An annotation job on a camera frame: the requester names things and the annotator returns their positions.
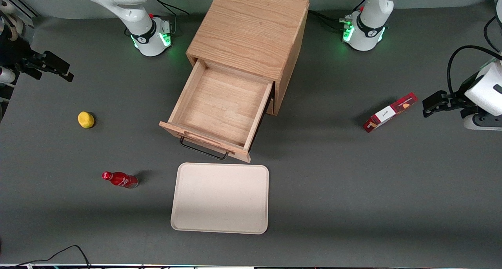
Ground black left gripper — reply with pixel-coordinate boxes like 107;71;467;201
423;89;478;119

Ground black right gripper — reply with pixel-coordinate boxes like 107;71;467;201
0;38;74;82

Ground black metal drawer handle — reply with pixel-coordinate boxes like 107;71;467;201
180;136;229;160

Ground wooden drawer with black handle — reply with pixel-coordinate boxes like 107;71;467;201
159;59;274;163

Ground wooden drawer cabinet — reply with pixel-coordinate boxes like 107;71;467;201
186;0;310;116

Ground beige round object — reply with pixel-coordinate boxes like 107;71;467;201
0;0;20;42

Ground red tartan cookie box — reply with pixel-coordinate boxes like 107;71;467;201
363;92;418;133

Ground yellow lemon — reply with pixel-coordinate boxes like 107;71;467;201
78;111;95;129

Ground red drink bottle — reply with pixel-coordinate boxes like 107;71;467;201
102;171;139;189

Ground beige plastic tray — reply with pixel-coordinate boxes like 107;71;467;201
171;162;269;235

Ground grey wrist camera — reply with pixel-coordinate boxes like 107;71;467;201
463;113;502;131

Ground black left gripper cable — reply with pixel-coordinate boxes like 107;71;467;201
448;45;502;98

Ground aluminium frame rail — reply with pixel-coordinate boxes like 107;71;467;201
0;0;40;18

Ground black looped background cable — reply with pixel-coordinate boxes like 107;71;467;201
484;16;502;53

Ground black right arm base cables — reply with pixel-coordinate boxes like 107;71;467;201
150;0;189;37

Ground black arm base cables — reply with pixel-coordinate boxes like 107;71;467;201
309;0;367;31
150;0;189;37

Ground black left arm base cables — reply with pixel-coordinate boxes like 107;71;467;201
309;0;367;31

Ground thin black table cable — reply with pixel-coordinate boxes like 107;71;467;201
0;245;91;269

